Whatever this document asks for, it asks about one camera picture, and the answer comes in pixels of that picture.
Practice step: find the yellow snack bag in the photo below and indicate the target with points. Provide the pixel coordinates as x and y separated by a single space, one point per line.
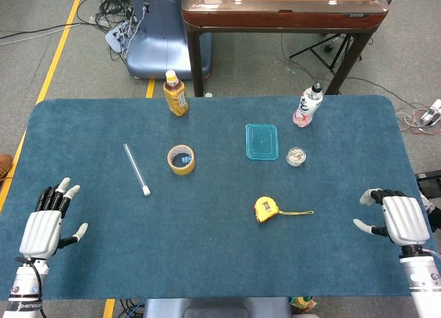
303 303

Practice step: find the white power adapter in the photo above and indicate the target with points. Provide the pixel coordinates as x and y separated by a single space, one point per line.
432 112

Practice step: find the teal plastic container lid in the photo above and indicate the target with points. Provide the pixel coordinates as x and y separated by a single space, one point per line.
262 142

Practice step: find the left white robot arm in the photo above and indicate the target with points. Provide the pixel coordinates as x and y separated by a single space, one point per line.
24 283

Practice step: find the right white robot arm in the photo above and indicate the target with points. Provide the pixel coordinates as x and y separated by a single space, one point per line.
422 280

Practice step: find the yellow tape measure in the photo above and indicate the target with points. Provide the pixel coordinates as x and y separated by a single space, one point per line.
266 209

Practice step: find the clear tube with white cap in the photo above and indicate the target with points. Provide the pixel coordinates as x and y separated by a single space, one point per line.
136 169

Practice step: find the brown shoe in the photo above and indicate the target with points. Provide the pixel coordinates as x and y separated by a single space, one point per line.
5 164

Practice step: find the black tripod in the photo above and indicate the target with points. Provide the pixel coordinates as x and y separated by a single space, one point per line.
324 54

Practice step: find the white power strip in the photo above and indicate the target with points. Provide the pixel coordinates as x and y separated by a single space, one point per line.
115 37

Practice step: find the tea bottle with yellow cap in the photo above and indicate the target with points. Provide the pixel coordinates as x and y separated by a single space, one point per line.
175 97

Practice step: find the yellow packing tape roll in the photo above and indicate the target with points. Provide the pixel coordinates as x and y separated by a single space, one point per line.
172 166

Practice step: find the blue felt table mat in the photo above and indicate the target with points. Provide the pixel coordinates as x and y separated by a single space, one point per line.
206 249

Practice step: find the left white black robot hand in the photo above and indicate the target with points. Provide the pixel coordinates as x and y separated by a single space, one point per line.
41 228

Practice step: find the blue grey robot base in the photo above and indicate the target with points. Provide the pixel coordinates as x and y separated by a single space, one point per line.
162 38

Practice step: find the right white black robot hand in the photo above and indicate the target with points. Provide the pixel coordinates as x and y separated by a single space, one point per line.
404 218

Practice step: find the pink white plastic bag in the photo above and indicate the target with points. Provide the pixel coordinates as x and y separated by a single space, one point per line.
306 106

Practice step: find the small round clear container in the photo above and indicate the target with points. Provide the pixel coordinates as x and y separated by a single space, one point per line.
296 156

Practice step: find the grey robot torso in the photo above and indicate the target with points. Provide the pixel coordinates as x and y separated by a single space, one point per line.
213 309

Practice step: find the brown wooden mahjong table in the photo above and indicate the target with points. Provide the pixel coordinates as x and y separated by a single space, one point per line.
282 14

